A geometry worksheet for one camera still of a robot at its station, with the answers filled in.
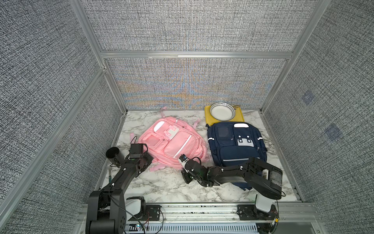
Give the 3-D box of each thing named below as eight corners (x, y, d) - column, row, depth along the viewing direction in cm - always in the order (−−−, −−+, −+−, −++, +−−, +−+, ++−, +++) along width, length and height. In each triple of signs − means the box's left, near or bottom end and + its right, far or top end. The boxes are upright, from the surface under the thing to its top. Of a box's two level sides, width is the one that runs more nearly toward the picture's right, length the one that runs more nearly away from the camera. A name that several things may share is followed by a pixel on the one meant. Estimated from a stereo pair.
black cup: (109, 164, 91) (103, 158, 84) (113, 153, 96) (107, 146, 89) (122, 164, 91) (117, 158, 84) (125, 153, 96) (120, 146, 89)
